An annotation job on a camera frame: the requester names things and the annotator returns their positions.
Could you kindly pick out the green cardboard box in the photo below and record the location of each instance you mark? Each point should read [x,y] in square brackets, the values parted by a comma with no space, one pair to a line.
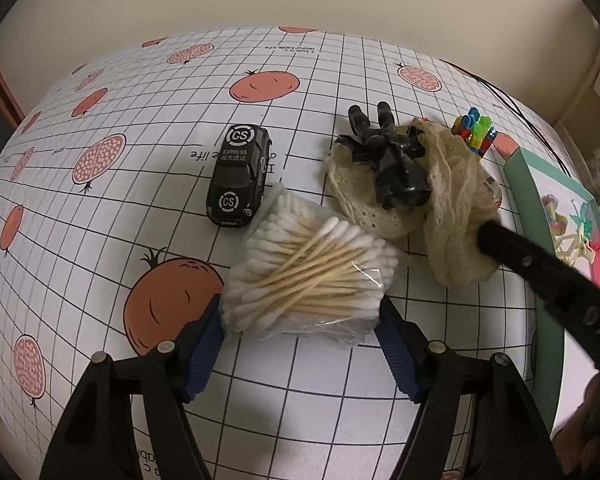
[547,270]

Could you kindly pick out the bag of cotton swabs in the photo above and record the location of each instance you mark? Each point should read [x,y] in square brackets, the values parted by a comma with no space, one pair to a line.
[305,275]

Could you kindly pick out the fruit print grid cloth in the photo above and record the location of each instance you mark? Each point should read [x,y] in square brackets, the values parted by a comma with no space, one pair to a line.
[130,235]

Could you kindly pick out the cream hair claw clip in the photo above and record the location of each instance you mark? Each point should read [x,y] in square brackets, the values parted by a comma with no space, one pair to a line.
[572,245]

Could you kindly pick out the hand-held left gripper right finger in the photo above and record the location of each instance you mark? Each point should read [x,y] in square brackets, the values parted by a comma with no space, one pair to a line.
[400,355]

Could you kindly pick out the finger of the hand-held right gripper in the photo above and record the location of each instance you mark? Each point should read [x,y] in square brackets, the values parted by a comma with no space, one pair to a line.
[555,275]

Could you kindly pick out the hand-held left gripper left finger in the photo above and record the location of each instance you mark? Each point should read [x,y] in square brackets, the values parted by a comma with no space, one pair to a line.
[200,350]

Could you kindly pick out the cream knitted cloth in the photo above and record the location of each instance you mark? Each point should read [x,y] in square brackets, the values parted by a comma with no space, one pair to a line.
[455,200]

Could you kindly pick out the colorful block toy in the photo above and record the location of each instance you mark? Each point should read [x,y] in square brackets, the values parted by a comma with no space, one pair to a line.
[475,132]

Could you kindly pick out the black toy car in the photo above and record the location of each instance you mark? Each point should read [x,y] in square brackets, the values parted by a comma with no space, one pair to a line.
[237,175]

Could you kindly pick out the pastel rainbow scrunchie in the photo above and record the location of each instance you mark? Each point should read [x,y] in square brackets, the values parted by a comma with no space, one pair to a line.
[555,215]

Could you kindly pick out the reddish brown wooden board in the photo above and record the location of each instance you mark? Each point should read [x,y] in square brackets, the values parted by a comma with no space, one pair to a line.
[0,90]

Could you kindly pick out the black action figure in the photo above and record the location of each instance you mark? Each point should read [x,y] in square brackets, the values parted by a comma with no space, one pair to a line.
[395,165]

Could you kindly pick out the green plastic toy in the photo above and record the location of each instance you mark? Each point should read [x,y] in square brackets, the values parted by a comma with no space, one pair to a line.
[584,215]

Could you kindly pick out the small brown patterned object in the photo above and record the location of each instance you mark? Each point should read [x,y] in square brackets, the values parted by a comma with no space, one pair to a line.
[492,190]

